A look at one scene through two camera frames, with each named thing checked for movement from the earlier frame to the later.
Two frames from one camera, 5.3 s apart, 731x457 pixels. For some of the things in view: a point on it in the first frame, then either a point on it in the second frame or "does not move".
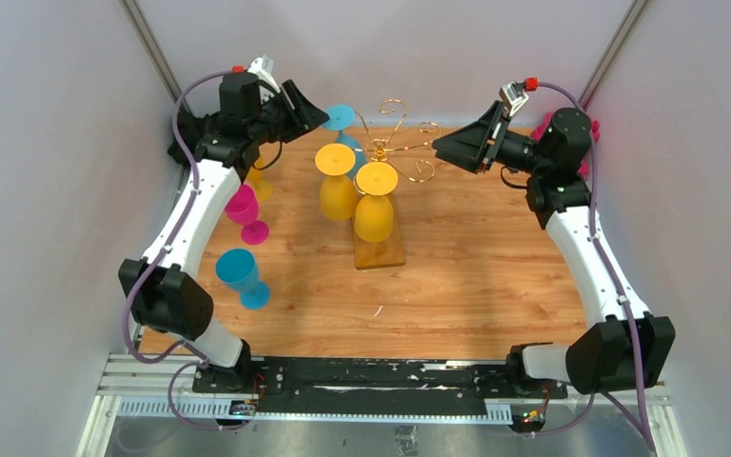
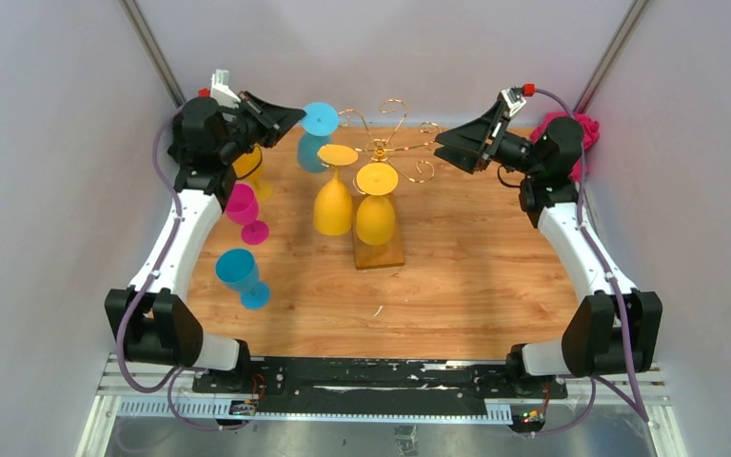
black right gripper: [466, 148] does not move
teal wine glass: [237, 268] does not move
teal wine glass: [342, 117] → [318, 124]
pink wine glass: [243, 208] does not move
